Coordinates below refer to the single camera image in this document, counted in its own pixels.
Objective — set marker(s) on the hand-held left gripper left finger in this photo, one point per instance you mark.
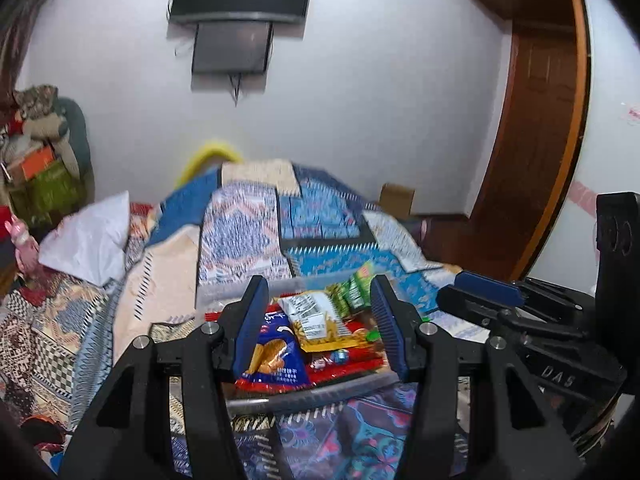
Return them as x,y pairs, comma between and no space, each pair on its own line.
250,325

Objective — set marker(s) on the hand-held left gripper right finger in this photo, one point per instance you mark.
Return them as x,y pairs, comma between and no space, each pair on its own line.
387,325

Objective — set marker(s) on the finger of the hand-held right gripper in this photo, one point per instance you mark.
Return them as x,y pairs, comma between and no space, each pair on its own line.
470,305
490,287

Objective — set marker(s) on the blue chip packet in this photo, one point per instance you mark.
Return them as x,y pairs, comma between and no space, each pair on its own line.
272,360

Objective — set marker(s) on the clear plastic storage container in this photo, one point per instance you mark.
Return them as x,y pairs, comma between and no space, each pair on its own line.
215,292

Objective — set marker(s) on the green pea packet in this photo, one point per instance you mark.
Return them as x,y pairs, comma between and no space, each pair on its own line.
352,290

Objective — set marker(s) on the red snack packet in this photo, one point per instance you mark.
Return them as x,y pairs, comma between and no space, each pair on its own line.
350,362

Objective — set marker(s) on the white yellow small snack packet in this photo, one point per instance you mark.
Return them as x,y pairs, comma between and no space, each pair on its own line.
320,325

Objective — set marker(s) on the slipper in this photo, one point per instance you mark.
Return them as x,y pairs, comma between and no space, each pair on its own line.
426,229

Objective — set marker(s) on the blue patchwork quilt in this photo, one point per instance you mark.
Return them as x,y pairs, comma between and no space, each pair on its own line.
240,230

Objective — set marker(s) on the brown cardboard box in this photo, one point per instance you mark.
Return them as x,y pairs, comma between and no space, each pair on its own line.
396,201

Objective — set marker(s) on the brown wooden door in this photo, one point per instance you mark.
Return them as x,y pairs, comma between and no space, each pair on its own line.
530,160

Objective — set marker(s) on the yellow hoop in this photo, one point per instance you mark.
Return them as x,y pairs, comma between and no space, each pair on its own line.
210,152

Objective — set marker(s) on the white pillow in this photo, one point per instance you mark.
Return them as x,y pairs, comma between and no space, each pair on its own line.
87,245

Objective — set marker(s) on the red patterned bedsheet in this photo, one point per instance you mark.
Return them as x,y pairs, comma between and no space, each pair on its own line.
45,330

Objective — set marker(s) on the pink paper sticker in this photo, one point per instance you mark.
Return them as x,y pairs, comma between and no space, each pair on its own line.
634,114

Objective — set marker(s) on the pink toy rabbit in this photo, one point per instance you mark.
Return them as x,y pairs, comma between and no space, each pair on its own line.
25,247

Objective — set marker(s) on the orange box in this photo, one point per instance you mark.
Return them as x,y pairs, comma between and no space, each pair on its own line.
37,164

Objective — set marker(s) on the grey bolster pillow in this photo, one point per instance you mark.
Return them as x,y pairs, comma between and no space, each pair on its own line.
47,125

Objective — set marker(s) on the patterned folded cloth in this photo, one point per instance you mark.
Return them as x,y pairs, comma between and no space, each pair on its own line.
35,99

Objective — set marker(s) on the small black wall monitor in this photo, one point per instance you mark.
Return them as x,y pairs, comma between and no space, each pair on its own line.
232,47

